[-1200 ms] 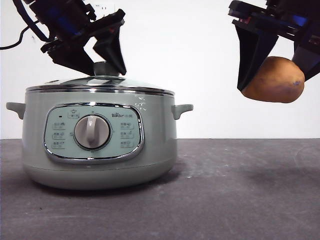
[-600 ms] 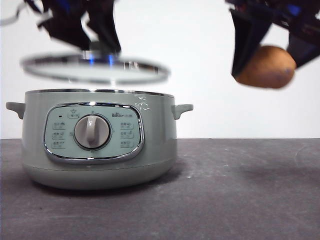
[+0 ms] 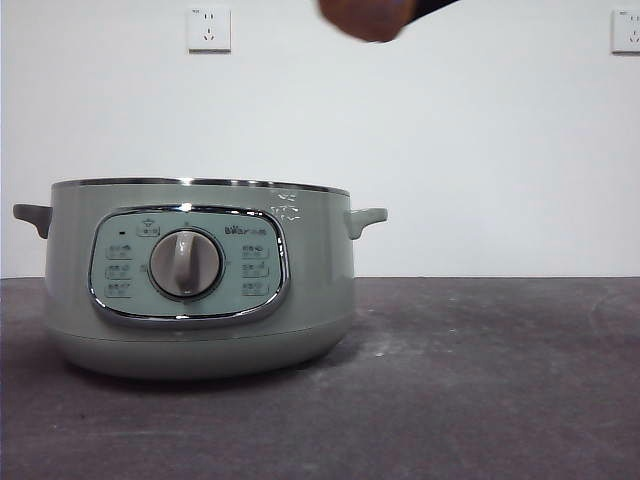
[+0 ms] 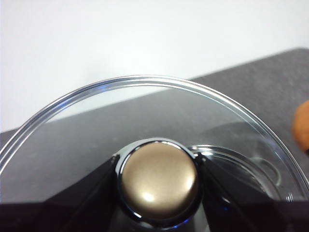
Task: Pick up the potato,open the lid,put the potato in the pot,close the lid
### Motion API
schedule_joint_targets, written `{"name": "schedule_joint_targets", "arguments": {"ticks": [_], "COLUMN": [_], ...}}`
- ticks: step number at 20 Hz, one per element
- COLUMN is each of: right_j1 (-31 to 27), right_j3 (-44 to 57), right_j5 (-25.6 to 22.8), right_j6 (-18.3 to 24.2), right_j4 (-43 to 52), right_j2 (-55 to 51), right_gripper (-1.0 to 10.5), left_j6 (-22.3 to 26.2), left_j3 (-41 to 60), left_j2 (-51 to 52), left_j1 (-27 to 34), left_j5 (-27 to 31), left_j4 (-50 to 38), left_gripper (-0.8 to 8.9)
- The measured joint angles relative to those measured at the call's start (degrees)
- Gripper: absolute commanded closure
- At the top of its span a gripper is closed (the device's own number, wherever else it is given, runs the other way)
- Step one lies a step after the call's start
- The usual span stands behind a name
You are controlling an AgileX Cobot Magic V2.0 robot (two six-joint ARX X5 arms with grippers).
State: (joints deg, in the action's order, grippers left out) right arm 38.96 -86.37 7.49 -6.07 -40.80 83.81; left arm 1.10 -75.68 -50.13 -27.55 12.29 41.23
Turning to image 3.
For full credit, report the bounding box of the brown potato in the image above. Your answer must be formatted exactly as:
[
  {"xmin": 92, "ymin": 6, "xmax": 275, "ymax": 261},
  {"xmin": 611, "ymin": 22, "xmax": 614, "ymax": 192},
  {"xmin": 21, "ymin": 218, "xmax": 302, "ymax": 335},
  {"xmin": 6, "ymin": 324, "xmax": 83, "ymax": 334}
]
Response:
[{"xmin": 318, "ymin": 0, "xmax": 410, "ymax": 44}]

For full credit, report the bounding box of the sage green electric pot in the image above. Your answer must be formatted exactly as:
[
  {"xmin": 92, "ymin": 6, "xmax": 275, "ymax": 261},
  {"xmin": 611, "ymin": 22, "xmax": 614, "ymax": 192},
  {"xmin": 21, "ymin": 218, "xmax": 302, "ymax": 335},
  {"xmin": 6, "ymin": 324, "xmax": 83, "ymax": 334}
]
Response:
[{"xmin": 13, "ymin": 176, "xmax": 389, "ymax": 382}]

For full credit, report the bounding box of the white wall socket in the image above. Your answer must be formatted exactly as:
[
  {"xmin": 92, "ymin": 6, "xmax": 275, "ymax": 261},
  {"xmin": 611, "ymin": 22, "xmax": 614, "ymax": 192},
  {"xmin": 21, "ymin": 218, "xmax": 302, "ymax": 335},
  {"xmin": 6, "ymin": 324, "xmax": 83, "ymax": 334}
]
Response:
[
  {"xmin": 187, "ymin": 7, "xmax": 233, "ymax": 55},
  {"xmin": 610, "ymin": 9, "xmax": 640, "ymax": 55}
]

